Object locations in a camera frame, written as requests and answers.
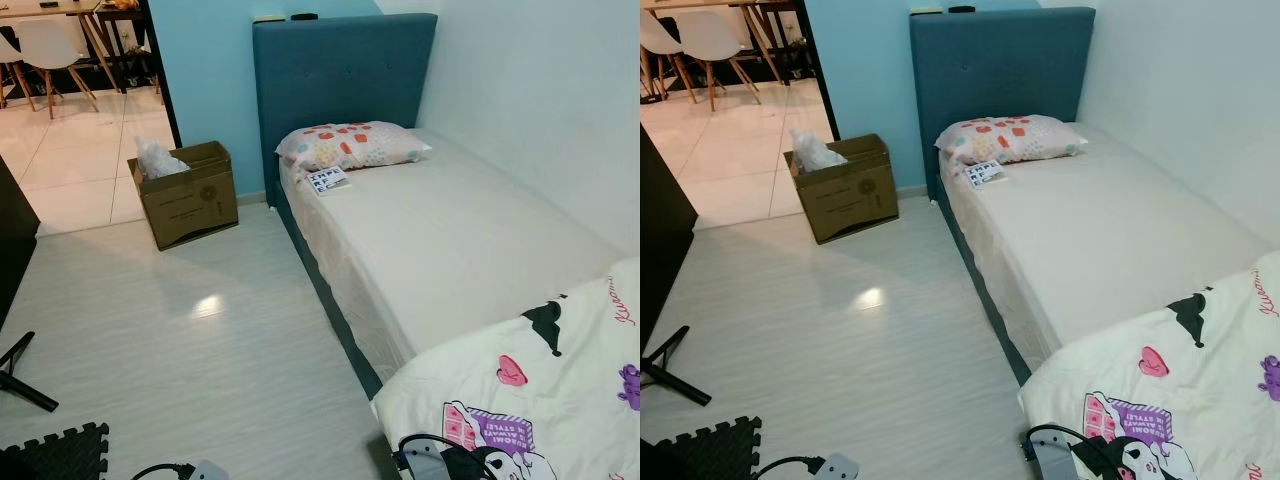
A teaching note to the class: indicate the pink dotted pillow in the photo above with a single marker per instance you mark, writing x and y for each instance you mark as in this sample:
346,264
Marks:
350,145
1010,140

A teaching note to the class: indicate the white book blue letters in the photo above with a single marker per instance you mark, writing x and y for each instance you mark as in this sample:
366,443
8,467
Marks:
330,181
985,175

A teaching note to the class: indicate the dark wooden cabinet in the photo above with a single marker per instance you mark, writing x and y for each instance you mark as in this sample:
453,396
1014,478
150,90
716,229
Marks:
15,240
665,240

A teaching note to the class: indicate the black metal stand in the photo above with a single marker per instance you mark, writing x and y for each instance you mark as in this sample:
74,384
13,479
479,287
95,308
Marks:
25,390
675,382

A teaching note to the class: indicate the cream mattress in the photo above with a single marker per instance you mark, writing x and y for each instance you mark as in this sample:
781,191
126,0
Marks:
450,240
1100,235

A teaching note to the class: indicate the white cartoon print blanket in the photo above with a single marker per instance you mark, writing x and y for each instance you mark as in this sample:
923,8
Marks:
1180,400
540,410

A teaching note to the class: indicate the white chair wooden legs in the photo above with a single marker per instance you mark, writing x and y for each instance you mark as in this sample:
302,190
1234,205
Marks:
50,45
655,35
8,50
725,35

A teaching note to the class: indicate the brown cardboard box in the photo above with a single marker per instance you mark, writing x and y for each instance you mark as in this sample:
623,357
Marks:
195,205
850,200

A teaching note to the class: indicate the black foam puzzle mat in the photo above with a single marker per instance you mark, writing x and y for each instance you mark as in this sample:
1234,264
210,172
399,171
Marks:
710,450
55,455

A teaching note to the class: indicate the dark wooden table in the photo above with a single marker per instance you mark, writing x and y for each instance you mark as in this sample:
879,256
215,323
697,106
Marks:
775,5
120,13

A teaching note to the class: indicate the dark blue bed base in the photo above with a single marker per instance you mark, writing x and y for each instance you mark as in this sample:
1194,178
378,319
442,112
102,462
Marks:
330,300
985,290

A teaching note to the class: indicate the blue upholstered headboard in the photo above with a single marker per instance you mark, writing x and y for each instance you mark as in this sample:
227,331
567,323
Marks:
1000,65
340,70

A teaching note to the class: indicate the white remote control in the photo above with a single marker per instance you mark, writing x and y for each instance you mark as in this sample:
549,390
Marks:
926,12
269,18

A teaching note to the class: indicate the black door frame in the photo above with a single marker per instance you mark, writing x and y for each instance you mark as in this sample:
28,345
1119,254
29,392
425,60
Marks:
817,70
161,70

